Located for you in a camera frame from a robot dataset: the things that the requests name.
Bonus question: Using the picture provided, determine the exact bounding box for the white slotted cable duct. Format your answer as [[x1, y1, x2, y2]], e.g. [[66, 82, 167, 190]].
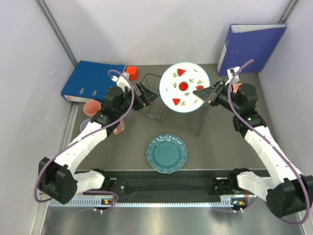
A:
[[49, 197, 246, 208]]

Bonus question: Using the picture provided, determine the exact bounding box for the purple cable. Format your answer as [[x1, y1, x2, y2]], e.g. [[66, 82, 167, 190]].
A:
[[34, 70, 135, 213], [227, 59, 310, 226]]

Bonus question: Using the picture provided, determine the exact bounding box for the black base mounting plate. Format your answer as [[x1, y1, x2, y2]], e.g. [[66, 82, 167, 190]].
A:
[[83, 178, 247, 196]]

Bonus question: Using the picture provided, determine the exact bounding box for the blue binder lying flat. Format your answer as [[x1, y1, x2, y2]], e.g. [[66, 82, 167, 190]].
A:
[[61, 61, 125, 103]]

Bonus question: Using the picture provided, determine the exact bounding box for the blue and orange patterned bowl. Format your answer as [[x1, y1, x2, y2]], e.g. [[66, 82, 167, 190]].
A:
[[232, 83, 241, 94]]

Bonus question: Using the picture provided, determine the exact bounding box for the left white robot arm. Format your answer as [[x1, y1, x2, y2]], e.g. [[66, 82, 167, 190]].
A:
[[34, 83, 159, 204]]

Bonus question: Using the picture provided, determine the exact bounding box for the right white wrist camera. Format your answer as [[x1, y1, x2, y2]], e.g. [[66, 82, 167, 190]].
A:
[[225, 67, 240, 85]]

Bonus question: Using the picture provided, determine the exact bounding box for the pink plastic cup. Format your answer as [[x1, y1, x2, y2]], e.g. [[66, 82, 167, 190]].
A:
[[83, 100, 101, 118]]

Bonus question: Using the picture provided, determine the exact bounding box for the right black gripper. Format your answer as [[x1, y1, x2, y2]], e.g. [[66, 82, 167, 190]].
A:
[[193, 80, 241, 115]]

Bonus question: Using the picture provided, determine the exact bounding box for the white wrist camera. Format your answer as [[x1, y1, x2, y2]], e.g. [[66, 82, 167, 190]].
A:
[[225, 67, 240, 85], [111, 75, 131, 91]]

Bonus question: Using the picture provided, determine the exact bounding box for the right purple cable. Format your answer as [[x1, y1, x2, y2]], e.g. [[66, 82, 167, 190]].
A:
[[227, 59, 310, 226]]

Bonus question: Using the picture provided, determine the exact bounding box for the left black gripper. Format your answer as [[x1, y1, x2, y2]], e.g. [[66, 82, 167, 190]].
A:
[[116, 82, 160, 117]]

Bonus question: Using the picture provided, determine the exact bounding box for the pink patterned mug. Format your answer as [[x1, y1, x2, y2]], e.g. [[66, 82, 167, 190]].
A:
[[113, 119, 126, 135]]

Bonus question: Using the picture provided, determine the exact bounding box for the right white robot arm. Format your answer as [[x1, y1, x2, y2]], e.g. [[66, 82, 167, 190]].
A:
[[193, 80, 313, 218]]

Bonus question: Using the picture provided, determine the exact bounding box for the small red cube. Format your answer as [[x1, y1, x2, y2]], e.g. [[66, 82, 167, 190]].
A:
[[126, 66, 137, 80]]

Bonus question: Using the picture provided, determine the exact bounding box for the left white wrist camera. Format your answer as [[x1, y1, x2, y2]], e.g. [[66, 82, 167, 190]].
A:
[[111, 75, 131, 91]]

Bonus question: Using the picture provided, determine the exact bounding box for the black wire dish rack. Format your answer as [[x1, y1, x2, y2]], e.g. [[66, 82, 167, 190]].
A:
[[139, 73, 207, 135]]

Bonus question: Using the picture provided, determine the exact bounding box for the white plate with red fruit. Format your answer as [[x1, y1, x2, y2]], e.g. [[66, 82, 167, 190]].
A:
[[159, 62, 211, 113]]

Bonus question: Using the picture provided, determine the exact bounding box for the teal scalloped plate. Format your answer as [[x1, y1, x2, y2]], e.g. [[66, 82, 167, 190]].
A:
[[146, 134, 188, 174]]

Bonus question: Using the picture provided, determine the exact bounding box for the purple binder standing upright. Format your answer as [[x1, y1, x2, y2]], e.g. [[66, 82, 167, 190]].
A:
[[217, 23, 287, 76]]

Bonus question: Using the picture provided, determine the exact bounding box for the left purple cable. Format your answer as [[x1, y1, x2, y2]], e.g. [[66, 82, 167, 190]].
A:
[[34, 70, 135, 213]]

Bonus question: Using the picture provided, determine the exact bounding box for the lilac plastic cup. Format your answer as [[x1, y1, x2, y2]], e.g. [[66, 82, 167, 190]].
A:
[[80, 118, 90, 132]]

